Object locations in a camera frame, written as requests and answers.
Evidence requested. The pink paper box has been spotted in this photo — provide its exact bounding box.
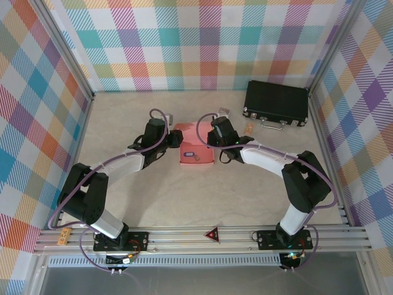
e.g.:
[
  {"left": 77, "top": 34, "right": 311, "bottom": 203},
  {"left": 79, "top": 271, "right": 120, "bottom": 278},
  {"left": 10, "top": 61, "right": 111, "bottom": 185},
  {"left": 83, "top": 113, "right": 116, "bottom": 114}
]
[{"left": 173, "top": 122, "right": 216, "bottom": 168}]

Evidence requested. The orange label block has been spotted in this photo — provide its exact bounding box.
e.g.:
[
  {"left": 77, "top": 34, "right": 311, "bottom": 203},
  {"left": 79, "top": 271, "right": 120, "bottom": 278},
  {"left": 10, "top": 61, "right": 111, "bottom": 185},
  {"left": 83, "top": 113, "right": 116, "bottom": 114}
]
[{"left": 58, "top": 227, "right": 73, "bottom": 246}]

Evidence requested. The aluminium frame rail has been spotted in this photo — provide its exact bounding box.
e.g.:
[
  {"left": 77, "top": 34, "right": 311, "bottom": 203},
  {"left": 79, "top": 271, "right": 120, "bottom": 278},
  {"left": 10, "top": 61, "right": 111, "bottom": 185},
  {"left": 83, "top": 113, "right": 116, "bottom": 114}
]
[{"left": 32, "top": 226, "right": 374, "bottom": 256}]

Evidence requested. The aluminium side rail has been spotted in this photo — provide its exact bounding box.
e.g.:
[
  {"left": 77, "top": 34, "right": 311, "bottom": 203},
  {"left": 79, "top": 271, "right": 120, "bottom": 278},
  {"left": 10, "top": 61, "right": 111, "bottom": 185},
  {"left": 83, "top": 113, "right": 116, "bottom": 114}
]
[
  {"left": 53, "top": 92, "right": 95, "bottom": 230},
  {"left": 308, "top": 92, "right": 352, "bottom": 227}
]

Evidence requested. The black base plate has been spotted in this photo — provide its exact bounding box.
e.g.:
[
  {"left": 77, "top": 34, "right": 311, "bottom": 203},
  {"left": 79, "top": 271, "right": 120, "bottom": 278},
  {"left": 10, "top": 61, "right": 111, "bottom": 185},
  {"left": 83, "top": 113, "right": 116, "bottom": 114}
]
[
  {"left": 93, "top": 230, "right": 150, "bottom": 253},
  {"left": 255, "top": 229, "right": 314, "bottom": 250}
]

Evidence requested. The blue key tag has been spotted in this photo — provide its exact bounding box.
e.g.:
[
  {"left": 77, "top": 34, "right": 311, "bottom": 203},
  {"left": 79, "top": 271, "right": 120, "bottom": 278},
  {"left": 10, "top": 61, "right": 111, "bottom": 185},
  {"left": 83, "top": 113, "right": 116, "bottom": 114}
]
[{"left": 182, "top": 149, "right": 202, "bottom": 162}]

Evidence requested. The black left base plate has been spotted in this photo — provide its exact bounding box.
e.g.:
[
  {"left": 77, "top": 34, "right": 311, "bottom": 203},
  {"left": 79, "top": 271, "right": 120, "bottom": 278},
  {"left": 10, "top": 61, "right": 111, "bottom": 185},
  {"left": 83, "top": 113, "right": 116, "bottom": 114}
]
[{"left": 93, "top": 230, "right": 150, "bottom": 253}]

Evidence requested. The black carrying case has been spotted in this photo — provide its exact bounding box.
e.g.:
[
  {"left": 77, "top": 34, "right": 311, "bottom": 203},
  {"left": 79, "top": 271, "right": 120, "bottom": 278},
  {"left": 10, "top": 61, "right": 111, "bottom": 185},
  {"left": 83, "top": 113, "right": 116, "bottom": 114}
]
[{"left": 241, "top": 80, "right": 309, "bottom": 132}]

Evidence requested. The grey slotted cable duct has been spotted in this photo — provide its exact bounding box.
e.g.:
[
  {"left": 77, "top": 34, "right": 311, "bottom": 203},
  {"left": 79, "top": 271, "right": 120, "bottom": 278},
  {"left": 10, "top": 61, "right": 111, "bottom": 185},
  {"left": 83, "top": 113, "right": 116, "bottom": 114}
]
[{"left": 48, "top": 253, "right": 282, "bottom": 267}]

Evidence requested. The black connector board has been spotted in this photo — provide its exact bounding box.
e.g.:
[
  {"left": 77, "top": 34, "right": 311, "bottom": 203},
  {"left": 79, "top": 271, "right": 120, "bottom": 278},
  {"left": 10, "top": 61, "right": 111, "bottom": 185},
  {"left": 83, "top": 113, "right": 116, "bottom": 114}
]
[
  {"left": 281, "top": 251, "right": 303, "bottom": 270},
  {"left": 106, "top": 253, "right": 136, "bottom": 267}
]

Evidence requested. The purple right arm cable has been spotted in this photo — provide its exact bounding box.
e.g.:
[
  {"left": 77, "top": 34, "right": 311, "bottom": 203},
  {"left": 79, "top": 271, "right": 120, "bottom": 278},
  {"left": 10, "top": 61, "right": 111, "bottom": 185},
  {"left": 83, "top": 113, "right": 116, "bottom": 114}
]
[{"left": 196, "top": 112, "right": 338, "bottom": 273}]

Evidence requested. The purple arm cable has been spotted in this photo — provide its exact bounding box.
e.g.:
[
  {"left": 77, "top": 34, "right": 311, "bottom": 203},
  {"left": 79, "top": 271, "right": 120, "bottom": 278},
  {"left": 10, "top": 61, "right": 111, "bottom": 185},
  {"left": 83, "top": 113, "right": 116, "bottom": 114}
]
[
  {"left": 49, "top": 108, "right": 170, "bottom": 273},
  {"left": 196, "top": 112, "right": 338, "bottom": 273}
]

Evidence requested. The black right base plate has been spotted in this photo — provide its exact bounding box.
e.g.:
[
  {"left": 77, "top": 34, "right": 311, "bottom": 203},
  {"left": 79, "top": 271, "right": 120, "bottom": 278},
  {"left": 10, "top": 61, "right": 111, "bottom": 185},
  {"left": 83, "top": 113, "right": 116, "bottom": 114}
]
[{"left": 255, "top": 229, "right": 314, "bottom": 250}]

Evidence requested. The red triangle light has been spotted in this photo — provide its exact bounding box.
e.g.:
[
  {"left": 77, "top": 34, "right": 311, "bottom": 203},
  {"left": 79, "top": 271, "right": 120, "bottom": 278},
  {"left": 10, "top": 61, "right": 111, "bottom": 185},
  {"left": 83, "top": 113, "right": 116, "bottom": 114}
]
[{"left": 204, "top": 226, "right": 220, "bottom": 245}]

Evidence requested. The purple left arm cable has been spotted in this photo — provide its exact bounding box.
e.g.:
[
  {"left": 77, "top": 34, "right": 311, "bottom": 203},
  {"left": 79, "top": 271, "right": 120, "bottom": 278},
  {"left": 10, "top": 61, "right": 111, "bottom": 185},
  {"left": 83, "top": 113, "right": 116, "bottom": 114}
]
[{"left": 49, "top": 108, "right": 170, "bottom": 273}]

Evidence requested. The aluminium frame post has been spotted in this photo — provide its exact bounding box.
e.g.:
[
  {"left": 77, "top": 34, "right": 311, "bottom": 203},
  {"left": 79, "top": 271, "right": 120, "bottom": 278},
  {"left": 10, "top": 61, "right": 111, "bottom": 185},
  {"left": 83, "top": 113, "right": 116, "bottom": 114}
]
[
  {"left": 30, "top": 0, "right": 96, "bottom": 104},
  {"left": 306, "top": 0, "right": 368, "bottom": 99}
]

